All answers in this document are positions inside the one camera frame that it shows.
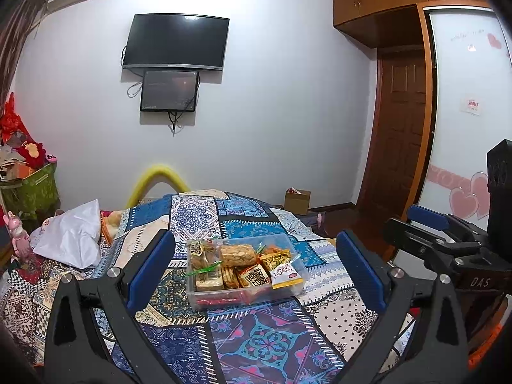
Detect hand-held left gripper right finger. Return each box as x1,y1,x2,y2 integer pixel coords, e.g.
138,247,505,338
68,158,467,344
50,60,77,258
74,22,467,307
336,230,468,384

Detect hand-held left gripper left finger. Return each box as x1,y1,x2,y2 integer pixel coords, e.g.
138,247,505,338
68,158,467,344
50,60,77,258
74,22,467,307
44,228,177,384

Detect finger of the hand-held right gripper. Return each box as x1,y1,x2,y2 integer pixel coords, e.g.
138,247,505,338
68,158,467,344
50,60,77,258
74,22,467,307
407,204,475,233
383,218,481,262

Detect clear biscuit snack packet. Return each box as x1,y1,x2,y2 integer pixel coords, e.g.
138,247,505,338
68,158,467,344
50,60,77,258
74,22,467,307
189,239,219,270

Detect toasted bread slice packet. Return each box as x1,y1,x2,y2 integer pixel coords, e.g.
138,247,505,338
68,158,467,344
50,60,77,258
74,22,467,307
195,266,225,292

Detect white pink label snack packet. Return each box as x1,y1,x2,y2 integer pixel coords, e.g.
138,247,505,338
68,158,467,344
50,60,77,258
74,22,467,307
269,258,301,289

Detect brown cracker packet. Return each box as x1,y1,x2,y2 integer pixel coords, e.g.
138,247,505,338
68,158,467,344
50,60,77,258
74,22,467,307
222,266,241,290

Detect clear plastic container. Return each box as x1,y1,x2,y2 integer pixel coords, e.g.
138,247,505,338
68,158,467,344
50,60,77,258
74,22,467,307
186,234,308,312

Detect rice cracker packet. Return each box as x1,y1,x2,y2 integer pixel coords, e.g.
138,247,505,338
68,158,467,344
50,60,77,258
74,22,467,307
219,244,257,268

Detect green yellow snack packet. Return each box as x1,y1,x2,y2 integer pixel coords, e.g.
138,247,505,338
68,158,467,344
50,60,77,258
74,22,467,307
258,246,292,270

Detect orange packet black characters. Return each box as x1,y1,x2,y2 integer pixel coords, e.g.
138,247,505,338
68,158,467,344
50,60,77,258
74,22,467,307
236,264,271,289

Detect pink heart sticker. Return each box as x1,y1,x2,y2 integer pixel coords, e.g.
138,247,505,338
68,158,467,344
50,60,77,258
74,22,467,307
449,171,492,221

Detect red yellow fleece blanket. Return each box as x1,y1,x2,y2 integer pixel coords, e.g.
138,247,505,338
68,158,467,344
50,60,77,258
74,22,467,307
100,210,121,245

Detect brown wooden door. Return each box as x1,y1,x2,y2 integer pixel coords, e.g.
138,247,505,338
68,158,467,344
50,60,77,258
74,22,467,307
356,54,428,228

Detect white plastic bag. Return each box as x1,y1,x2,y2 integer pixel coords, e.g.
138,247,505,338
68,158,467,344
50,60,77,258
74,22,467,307
32,199,102,269

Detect brown cardboard box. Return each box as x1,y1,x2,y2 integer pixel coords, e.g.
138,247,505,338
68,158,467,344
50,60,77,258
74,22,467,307
284,187,312,214

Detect yellow foam tube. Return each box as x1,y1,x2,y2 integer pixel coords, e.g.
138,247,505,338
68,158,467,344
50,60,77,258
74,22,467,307
126,164,190,209

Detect blue patchwork blanket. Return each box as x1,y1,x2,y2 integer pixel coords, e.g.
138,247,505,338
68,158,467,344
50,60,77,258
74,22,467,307
0,188,425,384

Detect white wardrobe sliding door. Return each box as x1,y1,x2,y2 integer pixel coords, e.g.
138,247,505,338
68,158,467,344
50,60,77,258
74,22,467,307
416,4,512,233

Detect pink toy figure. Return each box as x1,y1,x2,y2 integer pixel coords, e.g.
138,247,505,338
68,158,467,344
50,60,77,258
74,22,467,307
4,212,31,259

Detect green storage basket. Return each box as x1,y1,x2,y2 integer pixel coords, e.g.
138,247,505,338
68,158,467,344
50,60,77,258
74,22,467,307
0,164,60,220

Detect red plush toy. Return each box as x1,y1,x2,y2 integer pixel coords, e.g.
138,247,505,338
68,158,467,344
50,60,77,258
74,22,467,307
16,140,49,169

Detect red paper decoration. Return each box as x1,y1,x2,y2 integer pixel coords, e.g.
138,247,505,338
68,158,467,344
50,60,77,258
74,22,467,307
0,92,28,145

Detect wooden overhead cabinet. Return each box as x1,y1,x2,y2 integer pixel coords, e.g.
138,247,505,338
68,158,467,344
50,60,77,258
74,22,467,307
332,0,497,49

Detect brown patterned curtain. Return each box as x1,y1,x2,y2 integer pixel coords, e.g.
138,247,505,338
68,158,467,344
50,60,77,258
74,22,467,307
0,0,52,100

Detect small black wall monitor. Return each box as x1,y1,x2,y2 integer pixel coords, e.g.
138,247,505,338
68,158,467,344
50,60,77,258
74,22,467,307
140,70,200,113

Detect black wall television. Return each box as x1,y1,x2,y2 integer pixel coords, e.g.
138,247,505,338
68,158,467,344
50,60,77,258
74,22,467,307
122,13,230,71

